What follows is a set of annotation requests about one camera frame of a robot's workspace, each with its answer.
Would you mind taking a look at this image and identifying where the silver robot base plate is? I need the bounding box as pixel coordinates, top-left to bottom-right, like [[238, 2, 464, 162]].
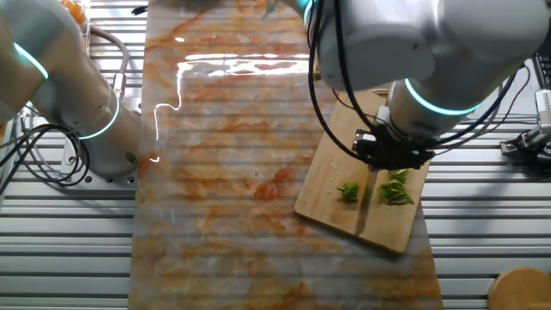
[[58, 141, 139, 193]]

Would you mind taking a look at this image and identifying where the white ribbed device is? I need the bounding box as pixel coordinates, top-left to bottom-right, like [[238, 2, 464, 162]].
[[535, 89, 551, 126]]

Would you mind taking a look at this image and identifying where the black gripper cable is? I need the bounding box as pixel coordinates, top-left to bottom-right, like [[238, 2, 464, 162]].
[[306, 0, 371, 164], [333, 0, 517, 150]]

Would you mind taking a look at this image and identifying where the grey hose with metal connector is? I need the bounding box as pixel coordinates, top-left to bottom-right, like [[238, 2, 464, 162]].
[[89, 26, 131, 102]]

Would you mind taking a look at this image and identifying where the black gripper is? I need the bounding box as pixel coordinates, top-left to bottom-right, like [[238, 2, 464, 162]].
[[352, 127, 436, 171]]

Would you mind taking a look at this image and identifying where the clear plastic fruit container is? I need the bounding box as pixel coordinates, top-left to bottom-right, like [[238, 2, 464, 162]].
[[59, 0, 92, 56]]

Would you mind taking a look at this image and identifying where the wooden mug tree stand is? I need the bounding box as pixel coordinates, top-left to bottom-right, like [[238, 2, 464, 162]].
[[487, 266, 551, 310]]

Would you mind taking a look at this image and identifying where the bamboo cutting board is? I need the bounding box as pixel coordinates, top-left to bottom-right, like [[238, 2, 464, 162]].
[[294, 85, 431, 256]]

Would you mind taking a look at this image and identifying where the small grey mounted camera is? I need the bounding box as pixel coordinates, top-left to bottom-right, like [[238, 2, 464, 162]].
[[498, 123, 551, 158]]

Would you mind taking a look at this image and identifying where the black base cable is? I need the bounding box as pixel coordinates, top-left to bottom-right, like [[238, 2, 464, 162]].
[[0, 123, 91, 190], [0, 124, 85, 184]]

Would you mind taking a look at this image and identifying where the steel kitchen knife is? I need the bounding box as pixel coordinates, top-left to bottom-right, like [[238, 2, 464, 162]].
[[355, 166, 379, 237]]

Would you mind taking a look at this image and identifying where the green chili pepper piece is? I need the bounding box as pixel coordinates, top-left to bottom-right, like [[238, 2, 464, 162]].
[[387, 168, 410, 184], [377, 179, 415, 207]]

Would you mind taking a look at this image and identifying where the black keyboard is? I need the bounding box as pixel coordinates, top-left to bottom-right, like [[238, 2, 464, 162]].
[[532, 53, 551, 90]]

